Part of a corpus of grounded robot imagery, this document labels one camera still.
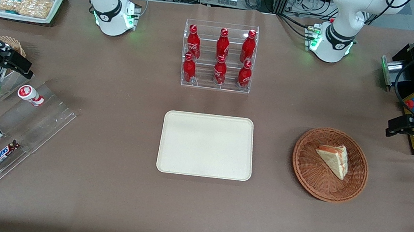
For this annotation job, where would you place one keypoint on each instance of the triangular sandwich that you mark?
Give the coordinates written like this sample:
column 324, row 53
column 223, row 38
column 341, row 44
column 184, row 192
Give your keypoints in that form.
column 335, row 158

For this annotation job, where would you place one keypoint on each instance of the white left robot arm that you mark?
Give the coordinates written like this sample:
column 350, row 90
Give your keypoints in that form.
column 339, row 25

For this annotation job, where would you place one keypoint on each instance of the white snack tray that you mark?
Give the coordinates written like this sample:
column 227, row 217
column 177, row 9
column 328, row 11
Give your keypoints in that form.
column 56, row 5

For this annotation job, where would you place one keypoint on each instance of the round brown wicker basket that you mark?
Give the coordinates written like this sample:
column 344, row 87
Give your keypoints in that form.
column 314, row 174

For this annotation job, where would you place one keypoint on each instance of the cream plastic tray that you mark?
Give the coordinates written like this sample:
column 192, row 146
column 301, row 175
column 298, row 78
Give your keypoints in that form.
column 206, row 145

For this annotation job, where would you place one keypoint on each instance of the red white yogurt bottle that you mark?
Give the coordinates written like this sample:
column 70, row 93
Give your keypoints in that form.
column 31, row 95

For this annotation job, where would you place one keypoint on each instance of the large clear cracker pack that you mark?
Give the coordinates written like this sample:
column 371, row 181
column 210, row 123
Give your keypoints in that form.
column 27, row 6

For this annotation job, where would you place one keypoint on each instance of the clear acrylic stepped shelf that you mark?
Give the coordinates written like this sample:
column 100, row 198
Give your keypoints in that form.
column 23, row 124

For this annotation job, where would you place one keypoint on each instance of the snickers chocolate bar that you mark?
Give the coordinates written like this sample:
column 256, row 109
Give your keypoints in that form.
column 0, row 156

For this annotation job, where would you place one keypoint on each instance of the red cola bottle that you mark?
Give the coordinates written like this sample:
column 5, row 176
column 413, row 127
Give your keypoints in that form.
column 188, row 68
column 220, row 71
column 223, row 44
column 248, row 47
column 193, row 41
column 244, row 75

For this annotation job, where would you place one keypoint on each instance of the clear acrylic bottle rack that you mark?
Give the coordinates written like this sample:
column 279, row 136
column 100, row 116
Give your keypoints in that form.
column 214, row 84

